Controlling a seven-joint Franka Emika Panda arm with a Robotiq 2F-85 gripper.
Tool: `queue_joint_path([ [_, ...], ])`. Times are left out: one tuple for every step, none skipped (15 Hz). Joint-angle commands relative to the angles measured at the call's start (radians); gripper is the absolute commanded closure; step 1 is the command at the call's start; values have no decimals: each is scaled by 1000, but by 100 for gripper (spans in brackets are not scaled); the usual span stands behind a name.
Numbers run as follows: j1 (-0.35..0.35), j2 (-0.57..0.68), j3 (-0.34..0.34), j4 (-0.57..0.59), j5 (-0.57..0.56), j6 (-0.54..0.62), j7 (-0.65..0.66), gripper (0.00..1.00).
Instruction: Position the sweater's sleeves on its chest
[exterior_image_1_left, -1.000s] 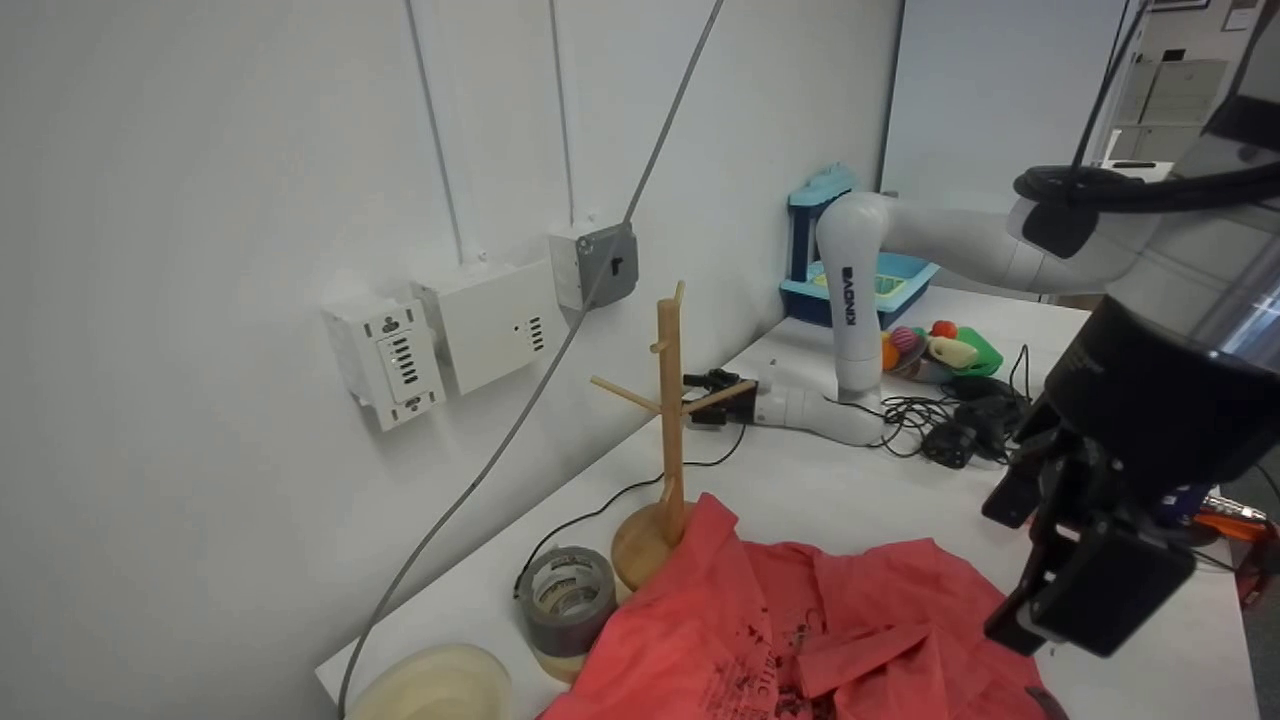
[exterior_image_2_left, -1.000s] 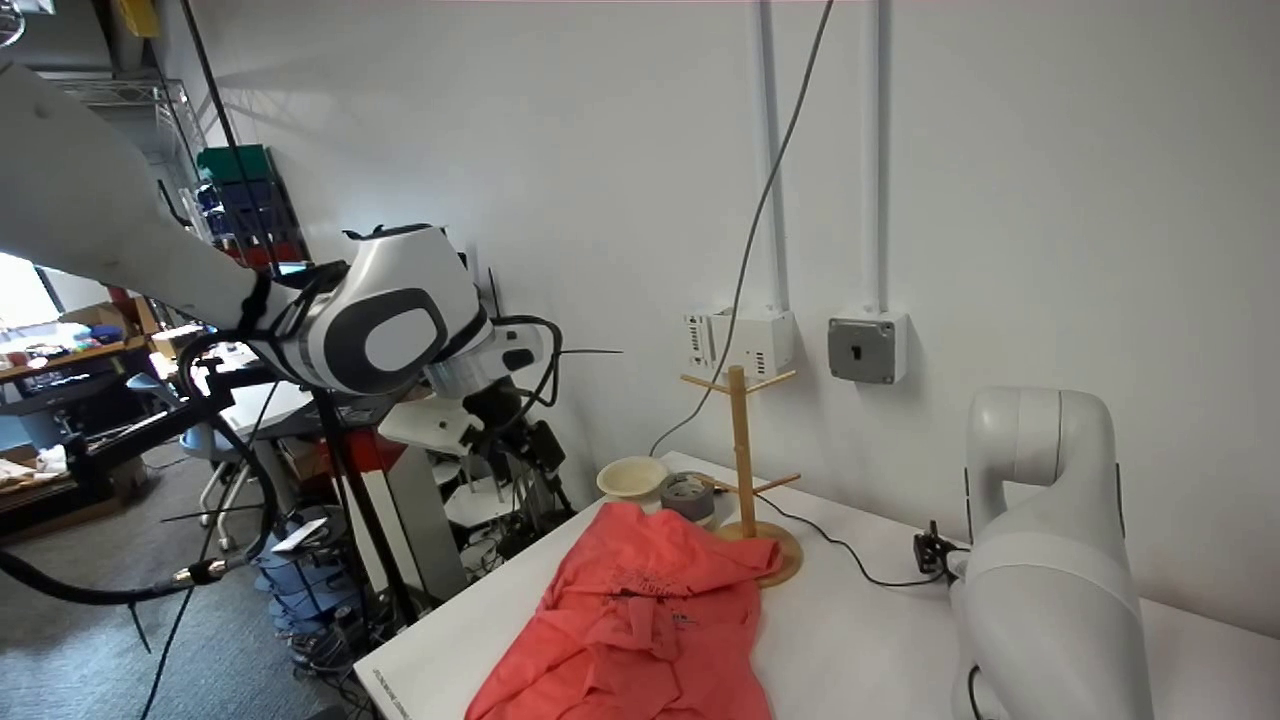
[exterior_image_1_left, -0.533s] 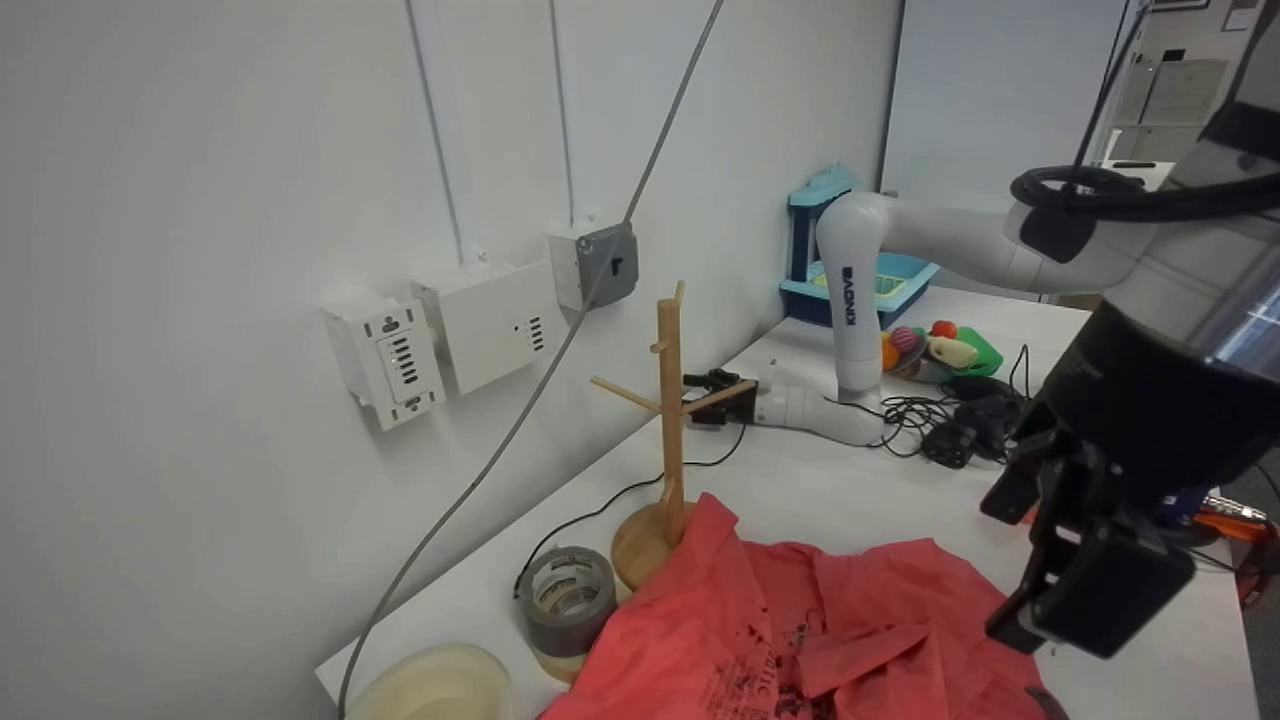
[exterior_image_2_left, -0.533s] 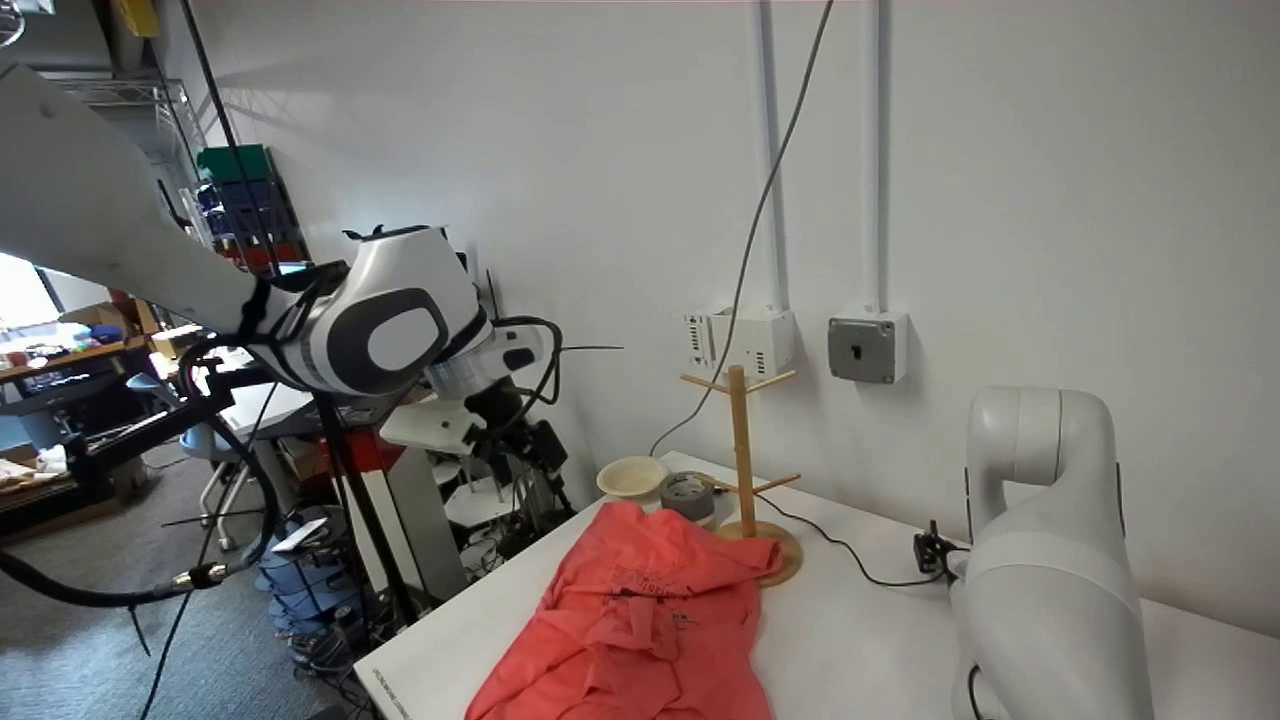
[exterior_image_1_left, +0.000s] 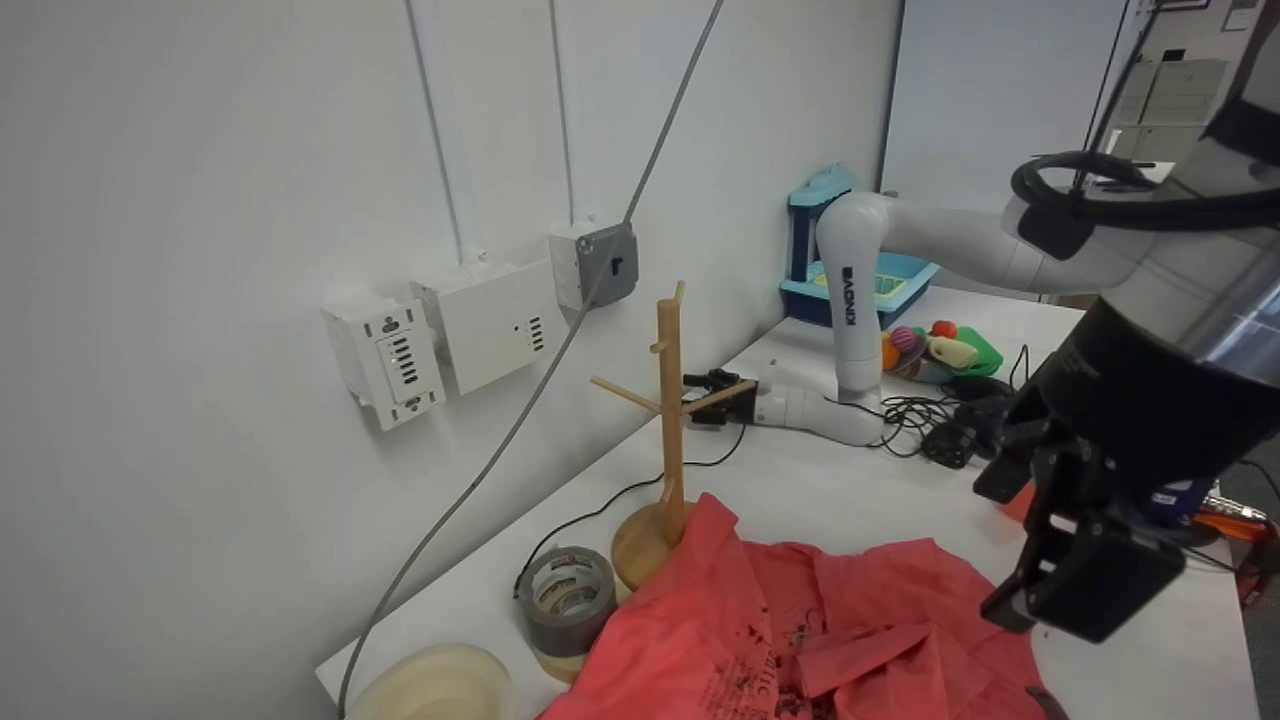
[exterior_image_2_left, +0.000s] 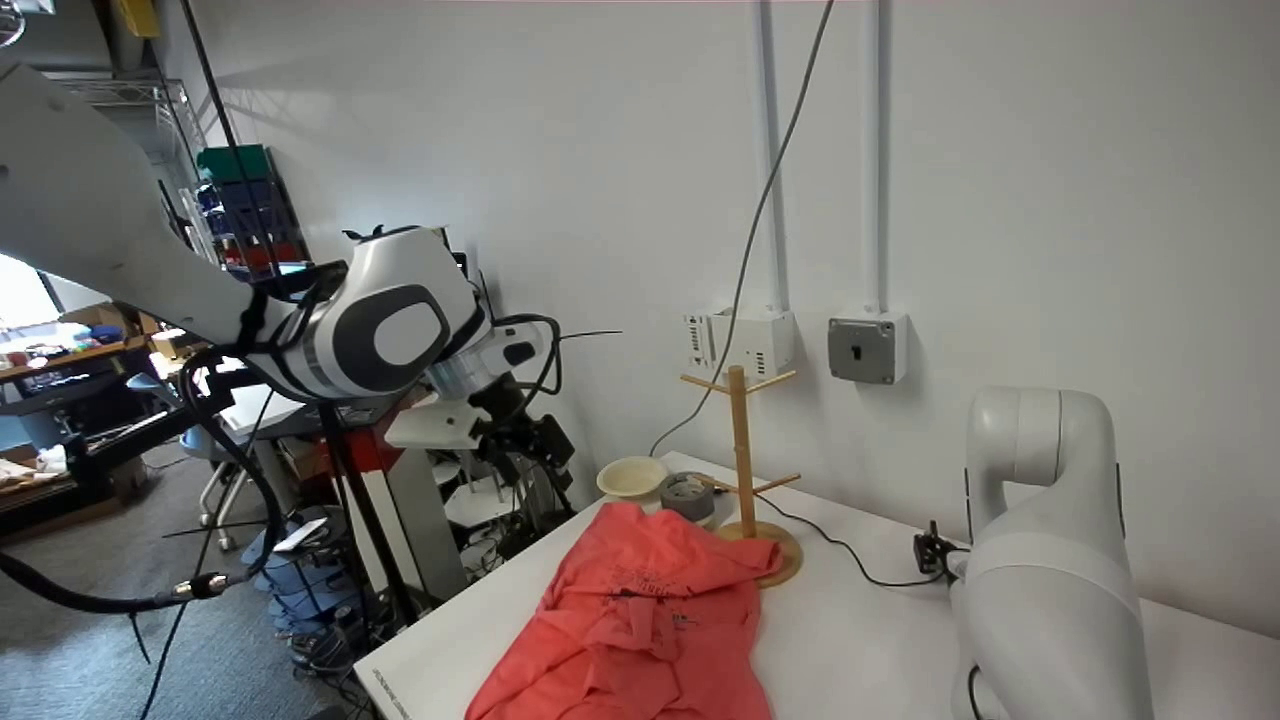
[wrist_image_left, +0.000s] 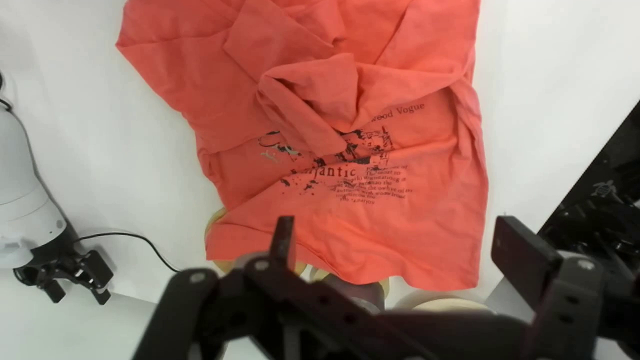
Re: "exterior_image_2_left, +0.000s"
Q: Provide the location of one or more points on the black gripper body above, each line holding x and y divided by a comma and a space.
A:
507, 404

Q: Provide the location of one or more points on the coral printed t-shirt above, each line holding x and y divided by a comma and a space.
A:
642, 625

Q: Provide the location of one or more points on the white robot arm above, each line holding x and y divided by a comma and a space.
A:
134, 254

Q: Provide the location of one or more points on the cream bowl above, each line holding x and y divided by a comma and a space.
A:
632, 479

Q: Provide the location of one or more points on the wooden mug tree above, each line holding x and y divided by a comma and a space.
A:
741, 452

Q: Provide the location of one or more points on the blue plastic clutter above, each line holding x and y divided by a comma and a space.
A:
301, 582

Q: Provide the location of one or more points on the grey junction box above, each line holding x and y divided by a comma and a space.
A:
868, 350

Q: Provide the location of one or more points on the small black electronic box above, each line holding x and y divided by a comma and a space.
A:
938, 551

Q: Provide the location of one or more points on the white tube-shaped device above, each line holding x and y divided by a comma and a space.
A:
1053, 586

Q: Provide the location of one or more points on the white wall box with print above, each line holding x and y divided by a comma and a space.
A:
708, 340

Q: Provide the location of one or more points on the black metal frame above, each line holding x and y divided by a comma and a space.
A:
364, 532

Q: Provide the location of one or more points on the plain white wall box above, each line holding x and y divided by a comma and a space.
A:
766, 346

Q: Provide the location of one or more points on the white wall conduit pipe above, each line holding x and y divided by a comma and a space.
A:
876, 160
775, 200

